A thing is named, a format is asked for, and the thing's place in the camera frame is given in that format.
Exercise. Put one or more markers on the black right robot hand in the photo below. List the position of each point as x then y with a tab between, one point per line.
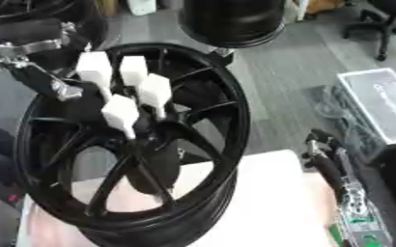
328	170

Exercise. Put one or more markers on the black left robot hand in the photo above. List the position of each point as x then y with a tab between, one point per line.
35	75

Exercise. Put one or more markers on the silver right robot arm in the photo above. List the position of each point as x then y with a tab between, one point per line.
359	209

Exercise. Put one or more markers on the black wheel rim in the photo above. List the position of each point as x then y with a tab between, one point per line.
38	9

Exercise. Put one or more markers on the black spoked wheel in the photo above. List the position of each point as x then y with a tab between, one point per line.
207	96

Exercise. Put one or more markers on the clear plastic bag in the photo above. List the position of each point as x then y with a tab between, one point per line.
348	125

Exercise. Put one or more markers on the grey box with white rim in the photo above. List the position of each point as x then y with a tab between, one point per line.
384	103

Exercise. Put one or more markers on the black office chair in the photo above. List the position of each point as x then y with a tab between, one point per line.
390	19

